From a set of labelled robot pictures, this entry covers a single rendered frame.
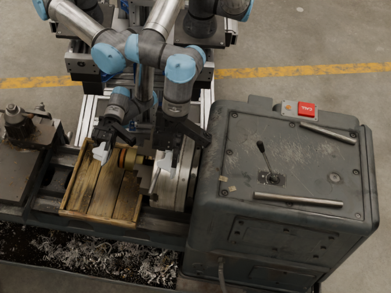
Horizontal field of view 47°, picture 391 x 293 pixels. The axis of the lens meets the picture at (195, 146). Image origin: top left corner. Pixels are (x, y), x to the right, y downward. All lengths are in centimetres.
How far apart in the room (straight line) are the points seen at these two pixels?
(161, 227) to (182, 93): 76
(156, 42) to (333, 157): 72
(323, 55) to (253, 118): 227
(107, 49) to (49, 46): 215
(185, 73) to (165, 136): 20
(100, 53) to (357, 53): 275
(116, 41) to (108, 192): 61
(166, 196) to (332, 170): 57
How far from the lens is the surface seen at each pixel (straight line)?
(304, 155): 157
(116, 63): 156
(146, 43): 126
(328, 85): 362
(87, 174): 190
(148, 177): 161
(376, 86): 378
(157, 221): 180
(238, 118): 160
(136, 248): 208
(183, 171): 151
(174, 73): 114
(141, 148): 165
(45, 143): 184
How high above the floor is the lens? 250
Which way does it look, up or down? 56 degrees down
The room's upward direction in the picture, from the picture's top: 8 degrees clockwise
